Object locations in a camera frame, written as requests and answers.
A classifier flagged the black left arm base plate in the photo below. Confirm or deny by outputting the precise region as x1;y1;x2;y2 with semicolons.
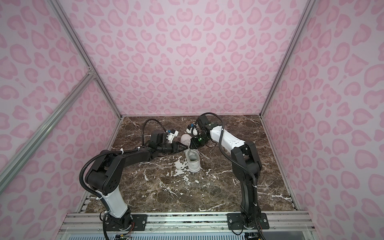
103;214;148;232

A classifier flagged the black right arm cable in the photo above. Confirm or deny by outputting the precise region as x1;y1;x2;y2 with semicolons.
199;112;225;130

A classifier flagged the left corner frame post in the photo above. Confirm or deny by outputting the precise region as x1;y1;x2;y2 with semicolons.
47;0;123;120

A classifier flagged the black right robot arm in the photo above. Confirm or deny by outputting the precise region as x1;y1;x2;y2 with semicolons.
187;113;263;230

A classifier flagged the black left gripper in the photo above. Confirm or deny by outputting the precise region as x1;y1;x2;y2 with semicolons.
157;141;189;155

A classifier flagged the white shoelace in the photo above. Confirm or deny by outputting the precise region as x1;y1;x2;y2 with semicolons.
196;150;210;160

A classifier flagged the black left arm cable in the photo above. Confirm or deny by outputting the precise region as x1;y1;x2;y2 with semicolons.
141;118;167;147

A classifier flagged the white sneaker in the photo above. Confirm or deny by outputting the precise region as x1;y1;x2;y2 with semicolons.
181;134;201;173

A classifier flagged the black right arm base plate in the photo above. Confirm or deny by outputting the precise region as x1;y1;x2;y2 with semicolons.
226;213;270;230

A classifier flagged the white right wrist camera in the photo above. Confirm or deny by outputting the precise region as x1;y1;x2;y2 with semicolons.
187;124;199;137

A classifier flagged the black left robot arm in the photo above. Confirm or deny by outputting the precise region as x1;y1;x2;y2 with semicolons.
79;131;189;230

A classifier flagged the right corner frame post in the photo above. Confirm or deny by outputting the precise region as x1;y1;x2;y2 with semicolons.
260;0;319;119

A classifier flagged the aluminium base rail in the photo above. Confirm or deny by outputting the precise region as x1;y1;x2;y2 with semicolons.
55;211;319;240

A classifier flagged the corner frame post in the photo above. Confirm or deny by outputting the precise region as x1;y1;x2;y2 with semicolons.
260;0;319;119
47;0;123;120

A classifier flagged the aluminium diagonal frame strut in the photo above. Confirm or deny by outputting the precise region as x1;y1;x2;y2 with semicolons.
1;71;95;193

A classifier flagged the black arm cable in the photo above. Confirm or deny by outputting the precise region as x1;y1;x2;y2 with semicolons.
199;112;225;130
141;118;167;147

